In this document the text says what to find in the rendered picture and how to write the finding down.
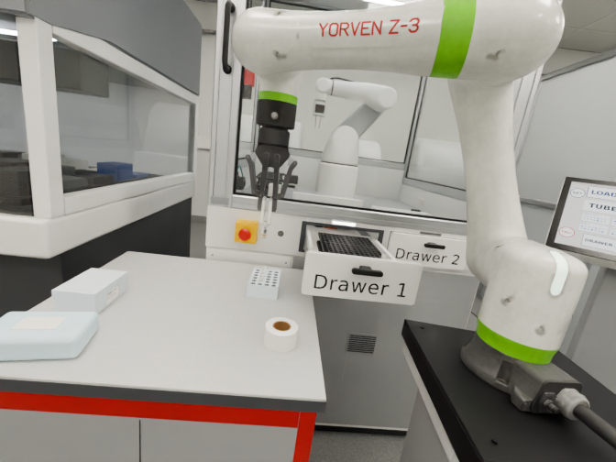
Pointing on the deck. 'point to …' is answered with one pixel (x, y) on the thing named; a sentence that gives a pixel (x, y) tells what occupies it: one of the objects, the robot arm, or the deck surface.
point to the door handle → (226, 36)
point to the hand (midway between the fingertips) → (266, 211)
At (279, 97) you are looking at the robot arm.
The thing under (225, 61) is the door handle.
